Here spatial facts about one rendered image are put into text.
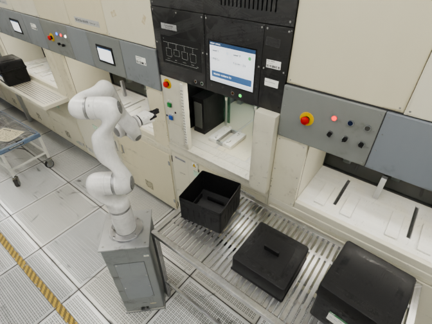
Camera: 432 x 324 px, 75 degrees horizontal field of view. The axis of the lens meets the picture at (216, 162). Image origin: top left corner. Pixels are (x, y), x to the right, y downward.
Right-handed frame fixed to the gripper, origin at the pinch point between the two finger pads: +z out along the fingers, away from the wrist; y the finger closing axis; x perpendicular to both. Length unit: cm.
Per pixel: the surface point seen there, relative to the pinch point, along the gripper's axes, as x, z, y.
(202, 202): -43, -14, 50
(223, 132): -30, 44, 23
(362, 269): -19, -19, 143
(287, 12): 65, 13, 78
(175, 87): 14.4, 13.1, 7.4
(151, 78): 15.1, 11.7, -14.2
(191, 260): -44, -49, 71
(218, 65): 36, 12, 43
